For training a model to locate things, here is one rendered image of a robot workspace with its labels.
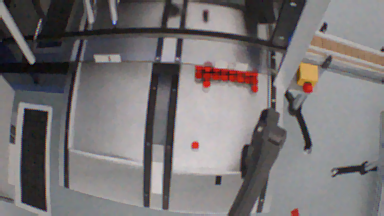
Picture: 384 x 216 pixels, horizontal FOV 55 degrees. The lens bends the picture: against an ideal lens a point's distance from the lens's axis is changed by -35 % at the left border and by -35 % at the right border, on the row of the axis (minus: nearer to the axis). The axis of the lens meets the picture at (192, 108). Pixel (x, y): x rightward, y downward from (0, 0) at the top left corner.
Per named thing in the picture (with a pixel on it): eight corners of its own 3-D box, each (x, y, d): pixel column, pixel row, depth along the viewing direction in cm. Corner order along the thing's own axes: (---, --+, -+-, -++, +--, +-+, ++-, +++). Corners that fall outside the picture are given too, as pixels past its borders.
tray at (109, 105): (83, 50, 157) (82, 47, 154) (155, 49, 157) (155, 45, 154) (69, 150, 148) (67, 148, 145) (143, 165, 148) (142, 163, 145)
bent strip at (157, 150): (153, 147, 150) (152, 143, 144) (164, 148, 150) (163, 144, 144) (151, 192, 146) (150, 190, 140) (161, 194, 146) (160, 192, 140)
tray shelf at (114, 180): (72, 53, 159) (72, 51, 157) (281, 67, 159) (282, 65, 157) (60, 186, 146) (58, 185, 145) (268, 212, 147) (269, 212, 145)
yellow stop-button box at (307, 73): (295, 63, 149) (299, 55, 142) (313, 67, 149) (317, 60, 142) (296, 86, 147) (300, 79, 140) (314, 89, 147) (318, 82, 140)
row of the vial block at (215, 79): (194, 76, 155) (194, 70, 151) (256, 82, 155) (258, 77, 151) (193, 83, 154) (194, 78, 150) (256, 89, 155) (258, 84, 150)
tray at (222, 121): (181, 52, 157) (182, 48, 154) (268, 62, 157) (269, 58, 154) (172, 170, 148) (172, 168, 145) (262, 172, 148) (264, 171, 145)
